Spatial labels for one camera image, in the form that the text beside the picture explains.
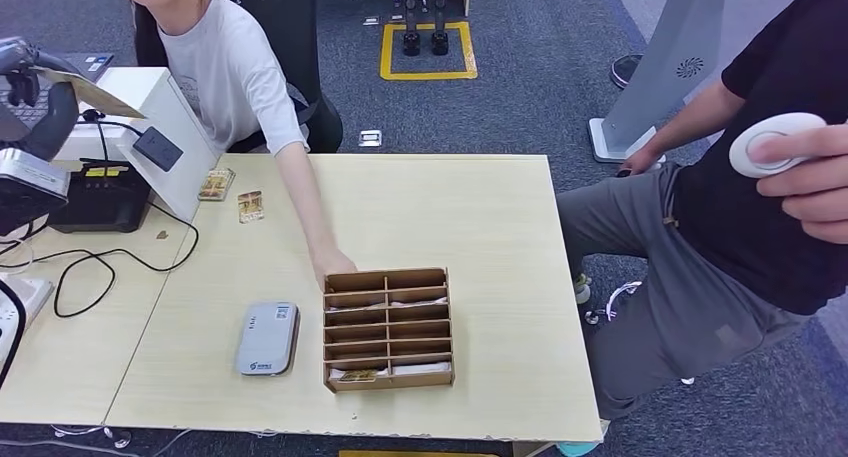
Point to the wooden card organiser box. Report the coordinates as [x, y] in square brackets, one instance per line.
[391, 382]

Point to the black humanoid robot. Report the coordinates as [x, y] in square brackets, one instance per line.
[411, 43]

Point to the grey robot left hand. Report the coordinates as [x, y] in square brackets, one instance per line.
[56, 123]

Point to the person's right hand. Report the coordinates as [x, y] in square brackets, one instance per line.
[642, 162]

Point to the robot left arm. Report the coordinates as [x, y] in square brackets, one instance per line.
[30, 179]

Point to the grey card reader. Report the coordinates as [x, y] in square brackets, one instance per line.
[265, 340]

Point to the black desktop terminal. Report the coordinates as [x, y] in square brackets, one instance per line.
[106, 205]

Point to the white power strip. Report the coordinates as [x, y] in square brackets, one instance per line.
[33, 295]

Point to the white card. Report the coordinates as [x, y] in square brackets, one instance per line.
[420, 369]
[417, 302]

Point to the white desk stand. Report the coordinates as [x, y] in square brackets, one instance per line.
[132, 83]

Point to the small floor plate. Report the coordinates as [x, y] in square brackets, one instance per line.
[371, 21]
[396, 18]

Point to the black shoe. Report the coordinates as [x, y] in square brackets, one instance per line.
[626, 71]

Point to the person's left forearm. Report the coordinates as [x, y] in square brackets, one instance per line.
[301, 196]

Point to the person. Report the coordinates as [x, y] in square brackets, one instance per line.
[225, 70]
[729, 242]

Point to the stack of key cards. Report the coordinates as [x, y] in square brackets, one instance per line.
[216, 185]

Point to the black small box device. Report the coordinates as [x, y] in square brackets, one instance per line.
[158, 150]

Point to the person's right forearm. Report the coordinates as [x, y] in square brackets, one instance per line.
[689, 126]

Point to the yellow floor tape square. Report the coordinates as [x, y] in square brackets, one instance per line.
[427, 76]

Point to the grey laptop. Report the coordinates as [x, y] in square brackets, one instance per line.
[93, 63]

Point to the person's left hand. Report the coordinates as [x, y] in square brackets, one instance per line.
[821, 196]
[334, 263]

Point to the gold hotel key card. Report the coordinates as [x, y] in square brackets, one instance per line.
[358, 376]
[251, 207]
[99, 96]

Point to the white round remote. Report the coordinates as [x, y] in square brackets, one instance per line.
[775, 130]

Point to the white kiosk stand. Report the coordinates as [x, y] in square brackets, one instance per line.
[662, 63]

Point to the silver floor socket plate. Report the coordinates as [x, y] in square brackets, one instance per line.
[370, 138]

